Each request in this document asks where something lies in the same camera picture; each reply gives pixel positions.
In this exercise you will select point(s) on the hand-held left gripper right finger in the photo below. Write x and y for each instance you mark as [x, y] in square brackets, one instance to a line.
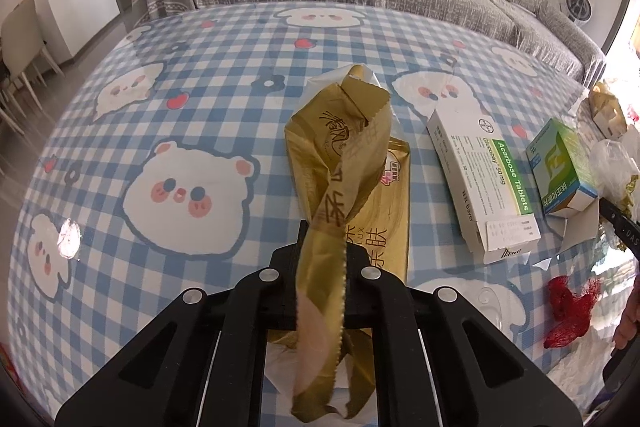
[360, 302]

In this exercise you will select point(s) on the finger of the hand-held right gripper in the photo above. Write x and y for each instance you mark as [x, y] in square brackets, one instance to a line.
[622, 227]

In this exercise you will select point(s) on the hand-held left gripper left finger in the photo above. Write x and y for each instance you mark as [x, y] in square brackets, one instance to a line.
[280, 287]

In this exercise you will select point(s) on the green medicine box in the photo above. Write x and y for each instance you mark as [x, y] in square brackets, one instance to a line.
[555, 162]

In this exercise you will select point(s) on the clear plastic spoon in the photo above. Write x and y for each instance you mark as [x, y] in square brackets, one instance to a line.
[492, 302]

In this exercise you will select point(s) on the long gold plastic wrapper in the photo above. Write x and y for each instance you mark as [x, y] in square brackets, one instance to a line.
[345, 147]

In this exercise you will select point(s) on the person's right hand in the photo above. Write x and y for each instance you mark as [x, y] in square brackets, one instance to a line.
[627, 322]

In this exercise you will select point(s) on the gold foil scrap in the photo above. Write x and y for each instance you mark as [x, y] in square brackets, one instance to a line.
[631, 192]

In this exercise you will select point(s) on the white plastic bag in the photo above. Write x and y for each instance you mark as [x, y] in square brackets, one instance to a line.
[585, 372]

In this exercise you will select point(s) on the white paper sheet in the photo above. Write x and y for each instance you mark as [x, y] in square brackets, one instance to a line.
[580, 232]

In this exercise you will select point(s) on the clear plastic bag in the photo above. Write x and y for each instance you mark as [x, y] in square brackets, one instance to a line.
[612, 162]

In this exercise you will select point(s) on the red mesh net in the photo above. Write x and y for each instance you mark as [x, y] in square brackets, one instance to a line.
[570, 312]

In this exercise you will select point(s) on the gold tissue packet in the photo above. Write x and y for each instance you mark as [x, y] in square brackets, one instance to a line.
[392, 217]

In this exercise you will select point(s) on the crumpled gold white packaging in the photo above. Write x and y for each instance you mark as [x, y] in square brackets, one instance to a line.
[607, 107]

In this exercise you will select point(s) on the white medicine box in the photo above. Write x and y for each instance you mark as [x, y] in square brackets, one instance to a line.
[480, 167]

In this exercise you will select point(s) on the blue checked bear tablecloth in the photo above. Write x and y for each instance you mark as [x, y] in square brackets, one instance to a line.
[200, 147]

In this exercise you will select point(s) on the white fan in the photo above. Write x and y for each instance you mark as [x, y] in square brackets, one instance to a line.
[577, 4]

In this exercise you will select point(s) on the beige dining chair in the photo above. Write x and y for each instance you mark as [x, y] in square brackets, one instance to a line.
[25, 37]
[10, 97]

